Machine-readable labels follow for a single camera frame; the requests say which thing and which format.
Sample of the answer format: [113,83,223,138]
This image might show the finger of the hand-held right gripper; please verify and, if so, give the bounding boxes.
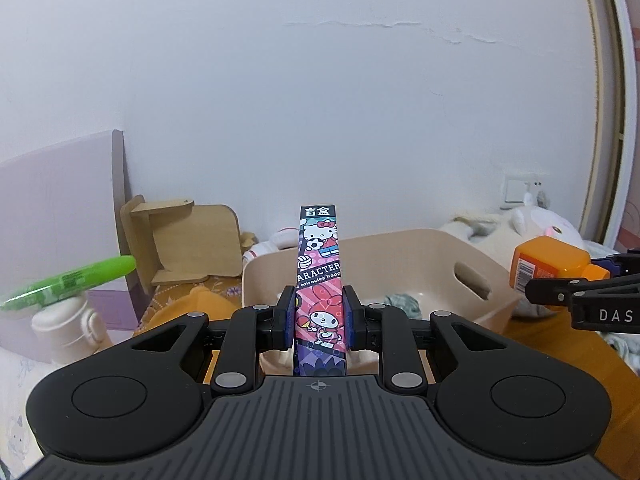
[589,249,640,280]
[525,274,640,306]

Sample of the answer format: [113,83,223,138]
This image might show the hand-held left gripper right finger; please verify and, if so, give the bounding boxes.
[344,285,508,395]

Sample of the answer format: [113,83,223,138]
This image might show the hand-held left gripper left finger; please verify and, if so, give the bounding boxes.
[127,285,297,395]

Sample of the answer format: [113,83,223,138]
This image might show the orange bottle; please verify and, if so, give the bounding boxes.
[510,237,611,291]

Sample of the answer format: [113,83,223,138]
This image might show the green scrunchie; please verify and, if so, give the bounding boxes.
[382,292,423,318]

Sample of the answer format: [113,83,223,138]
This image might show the cartoon printed long box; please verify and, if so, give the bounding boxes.
[291,205,348,377]

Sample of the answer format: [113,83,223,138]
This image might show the beige plastic storage container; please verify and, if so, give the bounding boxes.
[241,228,535,376]

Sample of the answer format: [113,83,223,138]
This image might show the white cat plush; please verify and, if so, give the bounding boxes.
[502,205,586,261]

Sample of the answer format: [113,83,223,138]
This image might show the floral printed cloth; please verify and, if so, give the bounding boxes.
[139,274,244,331]

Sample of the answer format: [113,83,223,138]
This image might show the cream grey plush cushion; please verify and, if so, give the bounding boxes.
[439,212,558,318]

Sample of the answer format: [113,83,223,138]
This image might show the wooden stand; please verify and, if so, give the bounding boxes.
[120,195,241,286]

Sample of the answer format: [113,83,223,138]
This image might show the green pen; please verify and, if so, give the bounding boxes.
[0,255,137,313]

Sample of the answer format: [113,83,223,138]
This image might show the cream water bottle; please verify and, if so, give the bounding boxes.
[31,296,113,363]

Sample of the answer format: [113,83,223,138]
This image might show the lilac board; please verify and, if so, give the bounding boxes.
[0,130,138,361]

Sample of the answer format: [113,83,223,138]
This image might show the printed bed sheet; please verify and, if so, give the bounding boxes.
[0,347,51,463]

